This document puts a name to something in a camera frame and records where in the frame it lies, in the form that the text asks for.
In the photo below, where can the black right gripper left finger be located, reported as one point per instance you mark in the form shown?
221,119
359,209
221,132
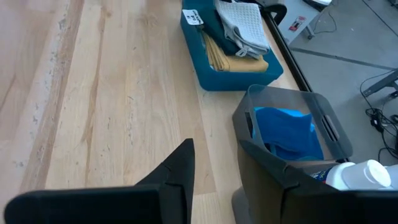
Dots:
124,205

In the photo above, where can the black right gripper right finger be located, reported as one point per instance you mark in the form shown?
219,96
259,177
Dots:
326,207

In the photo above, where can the white plastic polish bottle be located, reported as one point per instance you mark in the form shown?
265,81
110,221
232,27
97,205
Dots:
357,175

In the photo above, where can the teal blue towel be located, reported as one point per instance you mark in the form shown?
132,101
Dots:
289,137

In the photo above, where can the teal blue plastic bin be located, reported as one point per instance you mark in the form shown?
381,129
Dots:
224,81

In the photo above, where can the orange towel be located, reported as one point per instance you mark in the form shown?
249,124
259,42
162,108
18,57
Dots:
242,65

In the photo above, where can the grey towel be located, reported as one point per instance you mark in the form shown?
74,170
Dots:
245,28

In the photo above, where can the grey translucent bin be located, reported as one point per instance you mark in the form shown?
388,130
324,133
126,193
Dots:
261,193
339,140

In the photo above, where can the grey metal stand leg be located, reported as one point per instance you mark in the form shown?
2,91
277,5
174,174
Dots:
382,84

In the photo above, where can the black aluminium table frame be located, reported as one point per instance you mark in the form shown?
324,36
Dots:
290,59

